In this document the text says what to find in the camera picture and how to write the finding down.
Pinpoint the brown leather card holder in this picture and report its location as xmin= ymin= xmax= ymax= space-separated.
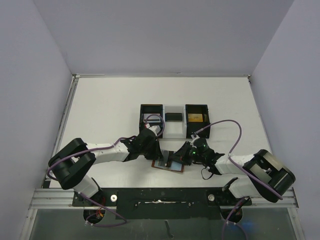
xmin=151 ymin=150 xmax=184 ymax=173

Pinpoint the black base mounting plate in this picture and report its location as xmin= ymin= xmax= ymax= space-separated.
xmin=72 ymin=187 xmax=239 ymax=220

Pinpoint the dark card pocket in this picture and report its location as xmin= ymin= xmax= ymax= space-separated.
xmin=159 ymin=150 xmax=174 ymax=168

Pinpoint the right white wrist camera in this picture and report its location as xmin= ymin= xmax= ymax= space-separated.
xmin=190 ymin=134 xmax=200 ymax=147

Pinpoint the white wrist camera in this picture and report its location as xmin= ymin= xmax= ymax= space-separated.
xmin=145 ymin=123 xmax=161 ymax=137
xmin=190 ymin=134 xmax=200 ymax=147

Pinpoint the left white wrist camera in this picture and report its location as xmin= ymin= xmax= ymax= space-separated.
xmin=145 ymin=123 xmax=161 ymax=137

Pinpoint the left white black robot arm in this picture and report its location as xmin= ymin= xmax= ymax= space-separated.
xmin=47 ymin=126 xmax=163 ymax=206

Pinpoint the aluminium left rail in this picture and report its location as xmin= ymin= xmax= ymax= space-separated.
xmin=44 ymin=73 xmax=81 ymax=181

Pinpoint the gold credit card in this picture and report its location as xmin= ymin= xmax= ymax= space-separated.
xmin=187 ymin=113 xmax=204 ymax=123

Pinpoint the black white three-bin tray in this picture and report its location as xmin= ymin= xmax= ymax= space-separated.
xmin=139 ymin=104 xmax=211 ymax=140

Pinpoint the aluminium rail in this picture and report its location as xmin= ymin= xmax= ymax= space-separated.
xmin=29 ymin=188 xmax=299 ymax=210
xmin=44 ymin=73 xmax=81 ymax=181

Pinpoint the silver white card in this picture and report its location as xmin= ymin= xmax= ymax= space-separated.
xmin=142 ymin=113 xmax=161 ymax=123

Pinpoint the aluminium front rail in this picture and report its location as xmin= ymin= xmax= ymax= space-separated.
xmin=29 ymin=188 xmax=299 ymax=210

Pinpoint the black VIP credit card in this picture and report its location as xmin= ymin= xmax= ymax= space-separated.
xmin=165 ymin=112 xmax=183 ymax=122

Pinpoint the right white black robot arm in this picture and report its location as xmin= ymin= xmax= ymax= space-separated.
xmin=168 ymin=137 xmax=296 ymax=205

